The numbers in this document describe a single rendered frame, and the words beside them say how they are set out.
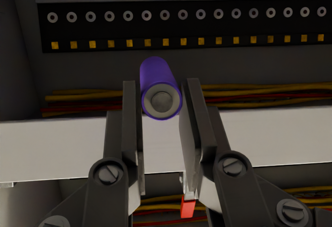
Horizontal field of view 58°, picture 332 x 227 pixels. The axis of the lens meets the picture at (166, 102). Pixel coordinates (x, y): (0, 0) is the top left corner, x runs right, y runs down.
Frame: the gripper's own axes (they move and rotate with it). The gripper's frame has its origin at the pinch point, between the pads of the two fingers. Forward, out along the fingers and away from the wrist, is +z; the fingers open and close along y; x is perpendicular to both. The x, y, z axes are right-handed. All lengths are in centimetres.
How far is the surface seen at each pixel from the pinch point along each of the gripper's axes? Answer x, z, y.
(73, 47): -8.4, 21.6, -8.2
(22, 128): -6.3, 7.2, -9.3
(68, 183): -33.0, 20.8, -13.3
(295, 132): -7.5, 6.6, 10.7
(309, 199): -31.2, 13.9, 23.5
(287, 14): -5.9, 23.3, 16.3
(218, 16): -5.9, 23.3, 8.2
